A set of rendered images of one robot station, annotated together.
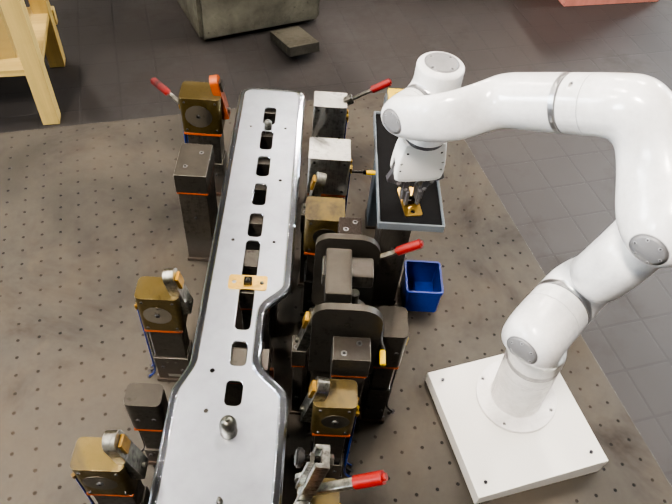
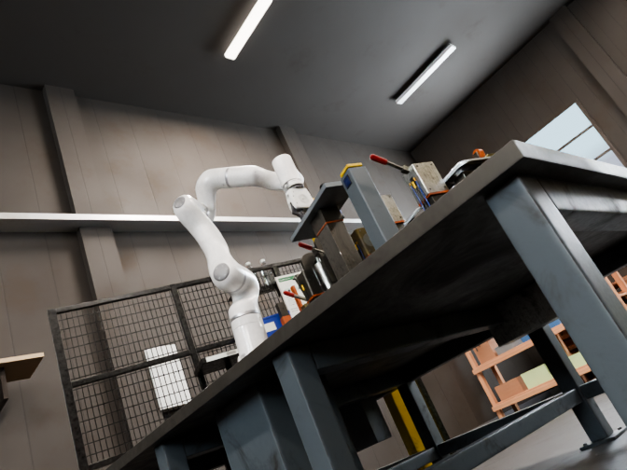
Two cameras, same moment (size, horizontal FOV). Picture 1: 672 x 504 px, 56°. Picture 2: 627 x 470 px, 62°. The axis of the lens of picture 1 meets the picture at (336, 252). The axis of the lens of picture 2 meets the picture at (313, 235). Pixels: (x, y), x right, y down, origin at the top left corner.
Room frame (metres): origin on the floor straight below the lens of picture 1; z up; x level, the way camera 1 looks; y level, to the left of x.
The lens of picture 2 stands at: (2.61, -1.03, 0.33)
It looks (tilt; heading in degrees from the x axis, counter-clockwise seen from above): 23 degrees up; 152
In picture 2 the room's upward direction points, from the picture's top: 24 degrees counter-clockwise
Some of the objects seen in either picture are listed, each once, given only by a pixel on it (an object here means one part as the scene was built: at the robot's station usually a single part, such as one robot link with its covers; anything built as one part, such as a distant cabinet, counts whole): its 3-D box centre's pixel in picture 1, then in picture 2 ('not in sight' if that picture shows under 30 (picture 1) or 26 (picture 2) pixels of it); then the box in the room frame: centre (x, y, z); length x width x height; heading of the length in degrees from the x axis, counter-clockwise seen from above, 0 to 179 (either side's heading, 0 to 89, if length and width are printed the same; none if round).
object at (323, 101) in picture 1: (331, 150); (439, 214); (1.42, 0.05, 0.88); 0.12 x 0.07 x 0.36; 94
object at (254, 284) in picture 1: (247, 281); not in sight; (0.81, 0.18, 1.01); 0.08 x 0.04 x 0.01; 94
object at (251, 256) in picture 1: (253, 294); not in sight; (0.89, 0.19, 0.84); 0.12 x 0.05 x 0.29; 94
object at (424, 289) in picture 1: (420, 286); not in sight; (1.06, -0.24, 0.75); 0.11 x 0.10 x 0.09; 4
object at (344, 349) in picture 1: (342, 401); not in sight; (0.61, -0.05, 0.91); 0.07 x 0.05 x 0.42; 94
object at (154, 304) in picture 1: (163, 333); not in sight; (0.74, 0.37, 0.87); 0.12 x 0.07 x 0.35; 94
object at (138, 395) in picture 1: (148, 427); not in sight; (0.53, 0.35, 0.84); 0.10 x 0.05 x 0.29; 94
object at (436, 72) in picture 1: (432, 94); (286, 172); (0.95, -0.14, 1.44); 0.09 x 0.08 x 0.13; 139
